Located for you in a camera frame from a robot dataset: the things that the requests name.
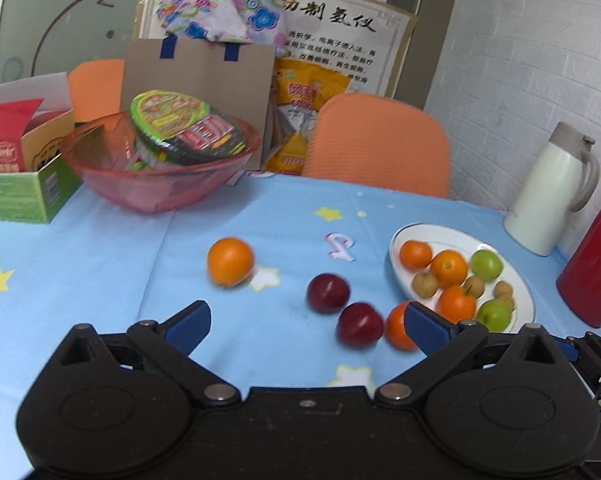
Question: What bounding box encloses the floral fabric bundle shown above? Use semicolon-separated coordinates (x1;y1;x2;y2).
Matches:
155;0;287;56

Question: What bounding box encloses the small tangerine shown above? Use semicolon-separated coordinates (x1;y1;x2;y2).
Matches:
398;240;433;272

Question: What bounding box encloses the brown cardboard box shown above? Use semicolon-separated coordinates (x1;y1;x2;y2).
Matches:
120;36;276;142

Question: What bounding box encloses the dark red plum front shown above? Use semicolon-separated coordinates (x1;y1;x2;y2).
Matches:
336;301;385;349

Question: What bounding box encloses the red thermos jug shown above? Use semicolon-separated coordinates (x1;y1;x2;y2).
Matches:
556;211;601;328

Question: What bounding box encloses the instant noodle cup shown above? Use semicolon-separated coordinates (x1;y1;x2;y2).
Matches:
129;90;247;168

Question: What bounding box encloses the dark red plum back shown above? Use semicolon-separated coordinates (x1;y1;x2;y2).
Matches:
306;273;350;314

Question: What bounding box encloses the blue cartoon tablecloth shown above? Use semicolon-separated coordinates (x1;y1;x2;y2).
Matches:
0;174;585;479

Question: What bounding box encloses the dark red plum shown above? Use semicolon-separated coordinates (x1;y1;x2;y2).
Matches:
336;301;385;349
306;273;350;314

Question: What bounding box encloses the chinese text poster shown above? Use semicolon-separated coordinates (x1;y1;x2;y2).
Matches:
134;0;416;96

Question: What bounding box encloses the white thermos jug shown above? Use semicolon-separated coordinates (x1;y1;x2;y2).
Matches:
503;122;601;257

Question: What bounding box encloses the pink glass bowl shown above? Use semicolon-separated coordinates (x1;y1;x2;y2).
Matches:
60;113;261;214

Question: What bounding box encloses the green cardboard box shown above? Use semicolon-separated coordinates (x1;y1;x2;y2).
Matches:
0;110;81;223

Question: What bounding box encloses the orange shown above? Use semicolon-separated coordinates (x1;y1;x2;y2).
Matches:
207;237;255;287
429;249;468;288

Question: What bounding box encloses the green apple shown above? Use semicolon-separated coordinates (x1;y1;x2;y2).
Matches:
475;299;513;333
469;249;504;283

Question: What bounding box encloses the orange chair far left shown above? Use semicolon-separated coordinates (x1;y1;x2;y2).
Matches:
68;58;125;122

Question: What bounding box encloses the stemmed tangerine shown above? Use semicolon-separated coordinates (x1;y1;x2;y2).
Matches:
436;285;476;323

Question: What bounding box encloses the orange chair near plate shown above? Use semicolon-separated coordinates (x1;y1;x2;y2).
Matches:
302;92;451;198

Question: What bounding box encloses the white porcelain plate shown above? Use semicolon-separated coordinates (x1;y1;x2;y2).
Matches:
389;223;535;333

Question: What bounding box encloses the yellow snack bag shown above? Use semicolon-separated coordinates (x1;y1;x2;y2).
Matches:
266;58;350;176

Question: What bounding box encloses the red snack packet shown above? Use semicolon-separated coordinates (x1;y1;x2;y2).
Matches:
0;99;43;174

